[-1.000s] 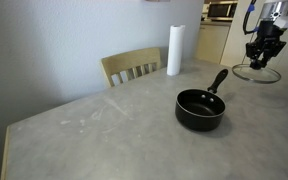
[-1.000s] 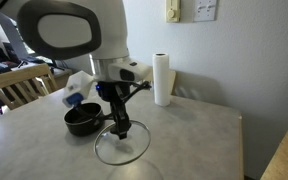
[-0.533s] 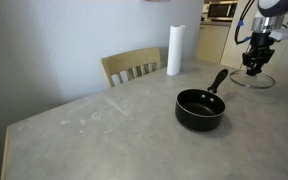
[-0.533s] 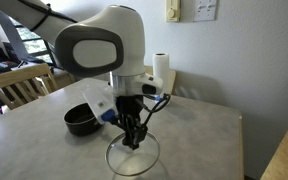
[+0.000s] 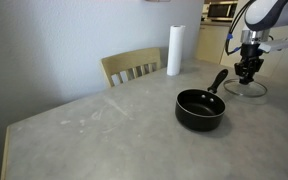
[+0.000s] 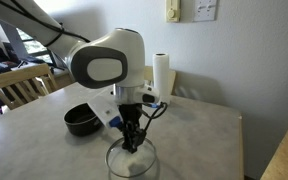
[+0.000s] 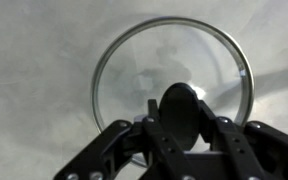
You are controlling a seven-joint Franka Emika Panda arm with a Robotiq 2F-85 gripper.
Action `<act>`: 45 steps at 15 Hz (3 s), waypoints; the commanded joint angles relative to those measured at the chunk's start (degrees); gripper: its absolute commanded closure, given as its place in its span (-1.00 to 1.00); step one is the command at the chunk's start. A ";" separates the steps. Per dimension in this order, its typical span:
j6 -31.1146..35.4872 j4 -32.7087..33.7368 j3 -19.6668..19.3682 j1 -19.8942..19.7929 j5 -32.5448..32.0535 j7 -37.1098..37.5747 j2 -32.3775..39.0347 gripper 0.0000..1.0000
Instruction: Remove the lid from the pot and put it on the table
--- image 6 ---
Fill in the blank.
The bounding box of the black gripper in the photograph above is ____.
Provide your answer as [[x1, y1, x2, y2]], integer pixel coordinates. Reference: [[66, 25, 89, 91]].
[[118, 103, 148, 155]]

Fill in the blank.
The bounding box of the glass pot lid black knob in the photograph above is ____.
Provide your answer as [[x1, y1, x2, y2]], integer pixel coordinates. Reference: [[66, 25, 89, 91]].
[[105, 136, 158, 179]]

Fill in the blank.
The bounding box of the white paper towel roll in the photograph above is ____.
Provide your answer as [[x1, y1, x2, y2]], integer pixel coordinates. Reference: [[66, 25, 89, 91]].
[[151, 52, 171, 105]]

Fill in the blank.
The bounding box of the light wooden slat chair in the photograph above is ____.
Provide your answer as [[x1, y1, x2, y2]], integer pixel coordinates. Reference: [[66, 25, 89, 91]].
[[0, 63, 59, 111], [143, 65, 178, 96]]

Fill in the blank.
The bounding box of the small wooden cabinet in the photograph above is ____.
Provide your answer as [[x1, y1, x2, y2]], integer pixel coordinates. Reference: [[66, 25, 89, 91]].
[[49, 67, 76, 90]]

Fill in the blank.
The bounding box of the wooden counter top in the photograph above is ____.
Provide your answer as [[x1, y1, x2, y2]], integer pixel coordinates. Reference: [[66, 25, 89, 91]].
[[259, 103, 288, 180]]

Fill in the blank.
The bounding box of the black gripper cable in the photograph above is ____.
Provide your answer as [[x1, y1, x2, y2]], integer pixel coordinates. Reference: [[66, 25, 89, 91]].
[[139, 101, 169, 135]]

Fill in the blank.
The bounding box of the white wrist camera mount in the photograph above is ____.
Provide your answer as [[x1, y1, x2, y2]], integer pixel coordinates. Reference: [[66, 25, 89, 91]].
[[86, 94, 124, 130]]

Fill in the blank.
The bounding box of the black pot with handle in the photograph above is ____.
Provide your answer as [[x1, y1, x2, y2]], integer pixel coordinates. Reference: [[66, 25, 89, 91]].
[[63, 102, 104, 137]]

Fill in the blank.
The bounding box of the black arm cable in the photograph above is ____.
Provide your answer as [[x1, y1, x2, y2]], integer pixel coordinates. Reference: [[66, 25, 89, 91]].
[[0, 0, 92, 48]]

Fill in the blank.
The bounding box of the beige wall thermostat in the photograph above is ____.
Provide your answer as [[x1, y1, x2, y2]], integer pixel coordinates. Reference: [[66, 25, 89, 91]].
[[165, 0, 182, 24]]

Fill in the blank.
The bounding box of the white light switch plate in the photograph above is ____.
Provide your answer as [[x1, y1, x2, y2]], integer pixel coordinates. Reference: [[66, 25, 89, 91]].
[[193, 0, 218, 23]]

